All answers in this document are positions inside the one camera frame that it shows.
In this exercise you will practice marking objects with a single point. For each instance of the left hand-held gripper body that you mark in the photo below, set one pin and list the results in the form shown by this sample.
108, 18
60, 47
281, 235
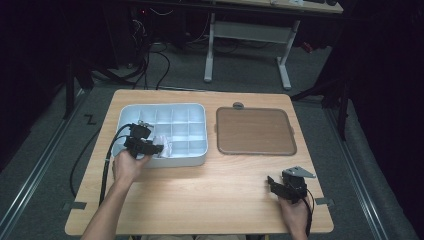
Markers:
138, 136

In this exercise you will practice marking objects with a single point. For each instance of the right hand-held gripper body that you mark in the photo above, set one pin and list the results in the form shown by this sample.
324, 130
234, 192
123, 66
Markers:
295, 186

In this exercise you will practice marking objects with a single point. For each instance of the white sock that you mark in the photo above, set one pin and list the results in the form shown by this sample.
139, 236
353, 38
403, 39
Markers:
165, 146

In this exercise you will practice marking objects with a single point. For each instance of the white divided storage box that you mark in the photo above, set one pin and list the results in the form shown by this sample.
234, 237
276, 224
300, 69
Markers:
180, 130

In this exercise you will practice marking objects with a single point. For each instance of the person's right hand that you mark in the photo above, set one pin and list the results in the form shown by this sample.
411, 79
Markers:
293, 216

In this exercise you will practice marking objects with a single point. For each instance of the person's left hand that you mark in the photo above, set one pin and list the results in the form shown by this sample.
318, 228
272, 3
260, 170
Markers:
128, 168

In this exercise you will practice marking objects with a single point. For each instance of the grey tape piece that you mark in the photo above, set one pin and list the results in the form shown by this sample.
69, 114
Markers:
324, 201
75, 205

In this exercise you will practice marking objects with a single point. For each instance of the brown square tray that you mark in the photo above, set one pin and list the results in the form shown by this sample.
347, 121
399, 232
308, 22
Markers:
255, 131

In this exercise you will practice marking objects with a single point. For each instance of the black stand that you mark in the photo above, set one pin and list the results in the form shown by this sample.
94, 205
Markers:
70, 86
341, 103

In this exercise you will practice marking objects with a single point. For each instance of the grey round table grommet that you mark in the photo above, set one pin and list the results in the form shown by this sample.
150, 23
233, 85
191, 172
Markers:
238, 105

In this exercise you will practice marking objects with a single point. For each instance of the wooden desk top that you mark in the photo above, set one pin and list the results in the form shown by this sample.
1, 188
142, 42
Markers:
283, 6

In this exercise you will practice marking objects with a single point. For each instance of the metal floor rail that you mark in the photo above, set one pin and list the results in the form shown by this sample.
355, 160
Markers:
36, 166
360, 180

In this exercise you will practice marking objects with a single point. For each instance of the white metal desk frame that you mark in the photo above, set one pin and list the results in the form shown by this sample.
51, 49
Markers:
248, 33

